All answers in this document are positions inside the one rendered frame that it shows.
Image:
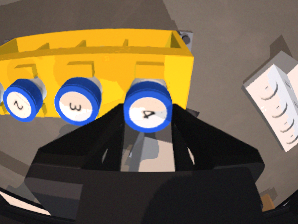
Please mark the white key housing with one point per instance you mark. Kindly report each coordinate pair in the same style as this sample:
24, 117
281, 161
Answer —
154, 153

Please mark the blue screw cap with number 4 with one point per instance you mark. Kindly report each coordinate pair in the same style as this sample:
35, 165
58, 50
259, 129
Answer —
148, 107

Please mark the small open brown cardboard box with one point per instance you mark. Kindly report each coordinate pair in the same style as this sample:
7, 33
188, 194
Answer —
267, 203

